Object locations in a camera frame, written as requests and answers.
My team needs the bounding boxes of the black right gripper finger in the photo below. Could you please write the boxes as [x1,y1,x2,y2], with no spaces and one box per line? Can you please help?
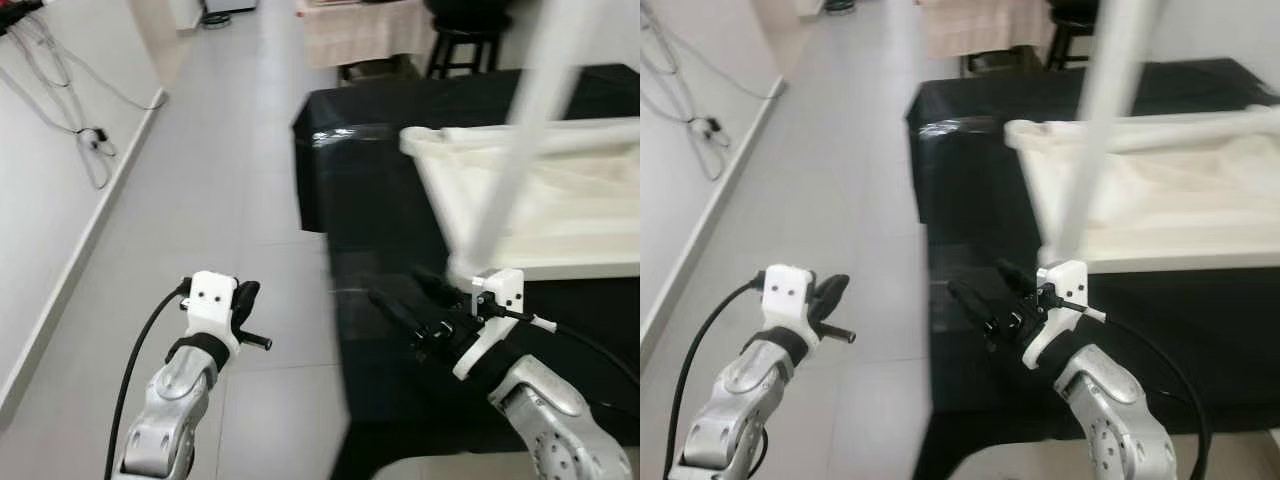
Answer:
[368,290,429,339]
[413,265,469,306]
[995,257,1041,296]
[945,278,1003,329]

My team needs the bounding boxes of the white plastic children table top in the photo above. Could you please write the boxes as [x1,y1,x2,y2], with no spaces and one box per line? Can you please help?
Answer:
[400,117,641,284]
[1005,104,1280,274]

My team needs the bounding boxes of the clear tape strip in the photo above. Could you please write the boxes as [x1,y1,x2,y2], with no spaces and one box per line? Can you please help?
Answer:
[918,118,988,142]

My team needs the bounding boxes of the black round stool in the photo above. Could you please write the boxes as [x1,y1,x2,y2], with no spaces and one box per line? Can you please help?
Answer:
[428,8,513,79]
[1045,3,1103,69]

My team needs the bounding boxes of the beige cloth covered table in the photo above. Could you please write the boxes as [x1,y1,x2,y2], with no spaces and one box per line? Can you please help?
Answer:
[918,0,1058,59]
[300,0,438,69]

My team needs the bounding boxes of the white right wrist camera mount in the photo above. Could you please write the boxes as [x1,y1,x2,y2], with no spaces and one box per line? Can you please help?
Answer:
[1022,259,1090,370]
[452,267,529,382]

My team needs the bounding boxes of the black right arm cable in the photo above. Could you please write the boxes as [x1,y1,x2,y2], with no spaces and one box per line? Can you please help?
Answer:
[1058,298,1216,480]
[488,308,641,389]

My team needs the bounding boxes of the long black wall cable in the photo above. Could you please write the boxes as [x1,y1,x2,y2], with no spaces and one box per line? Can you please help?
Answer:
[55,45,168,113]
[680,40,788,103]

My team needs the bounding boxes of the looped black charger cable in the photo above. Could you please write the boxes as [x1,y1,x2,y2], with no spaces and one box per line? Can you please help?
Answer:
[642,8,738,183]
[0,15,118,191]

